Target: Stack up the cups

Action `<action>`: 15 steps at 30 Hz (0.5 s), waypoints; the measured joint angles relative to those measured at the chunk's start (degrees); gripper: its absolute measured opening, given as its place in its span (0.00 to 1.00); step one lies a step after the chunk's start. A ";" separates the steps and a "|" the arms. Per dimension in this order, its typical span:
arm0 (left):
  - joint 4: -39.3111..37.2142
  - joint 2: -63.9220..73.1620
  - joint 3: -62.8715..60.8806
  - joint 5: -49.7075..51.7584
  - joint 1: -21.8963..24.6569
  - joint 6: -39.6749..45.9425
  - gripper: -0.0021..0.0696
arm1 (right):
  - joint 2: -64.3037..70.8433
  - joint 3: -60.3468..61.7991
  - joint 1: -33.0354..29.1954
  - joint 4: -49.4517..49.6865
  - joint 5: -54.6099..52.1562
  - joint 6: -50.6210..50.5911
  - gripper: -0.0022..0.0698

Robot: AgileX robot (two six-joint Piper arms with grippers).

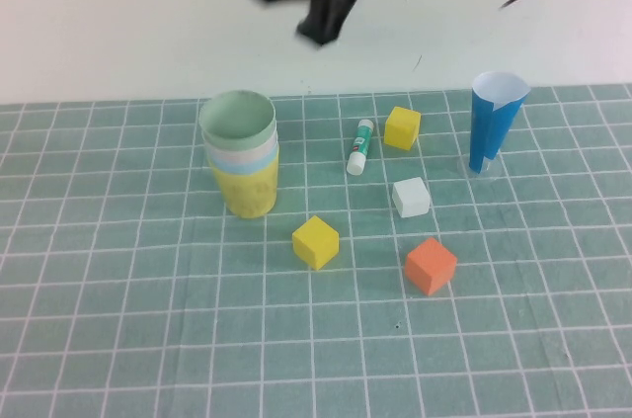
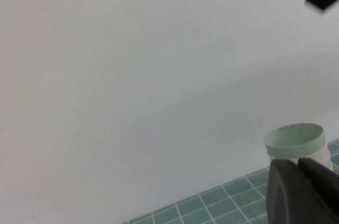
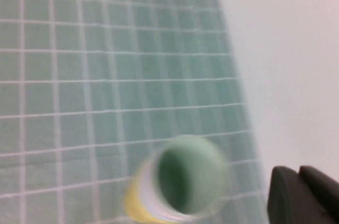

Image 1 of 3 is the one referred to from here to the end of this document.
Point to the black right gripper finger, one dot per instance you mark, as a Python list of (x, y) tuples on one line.
[(316, 27), (336, 25)]

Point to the green plastic cup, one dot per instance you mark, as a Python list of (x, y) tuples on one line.
[(237, 116)]

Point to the pink plastic cup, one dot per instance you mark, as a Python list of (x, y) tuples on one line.
[(222, 157)]

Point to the light blue plastic cup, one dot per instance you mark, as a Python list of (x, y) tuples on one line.
[(232, 170)]

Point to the white foam cube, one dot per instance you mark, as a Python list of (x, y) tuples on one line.
[(411, 198)]

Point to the white green glue stick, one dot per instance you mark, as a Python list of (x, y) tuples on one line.
[(360, 143)]

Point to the yellow foam cube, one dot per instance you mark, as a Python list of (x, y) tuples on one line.
[(315, 242), (401, 129)]

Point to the yellow plastic cup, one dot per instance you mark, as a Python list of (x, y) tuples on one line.
[(249, 195)]

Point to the blue paper cone cup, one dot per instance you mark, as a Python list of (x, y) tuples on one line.
[(486, 126)]

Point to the orange foam cube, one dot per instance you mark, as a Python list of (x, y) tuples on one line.
[(429, 265)]

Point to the green grid tablecloth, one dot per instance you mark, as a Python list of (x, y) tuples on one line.
[(99, 339)]

